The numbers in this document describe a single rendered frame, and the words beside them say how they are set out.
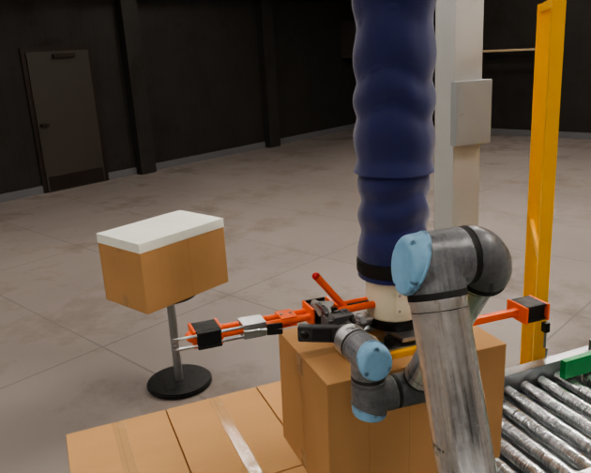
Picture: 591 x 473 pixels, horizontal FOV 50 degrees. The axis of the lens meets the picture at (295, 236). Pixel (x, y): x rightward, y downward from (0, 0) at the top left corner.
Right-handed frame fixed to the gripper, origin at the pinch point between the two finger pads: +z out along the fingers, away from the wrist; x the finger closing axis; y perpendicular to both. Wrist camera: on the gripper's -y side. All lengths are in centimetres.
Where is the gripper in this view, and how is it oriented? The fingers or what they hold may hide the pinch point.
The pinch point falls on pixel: (311, 312)
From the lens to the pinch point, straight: 192.5
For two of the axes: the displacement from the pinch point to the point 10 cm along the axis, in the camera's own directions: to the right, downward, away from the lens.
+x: -0.5, -9.6, -2.9
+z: -3.7, -2.5, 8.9
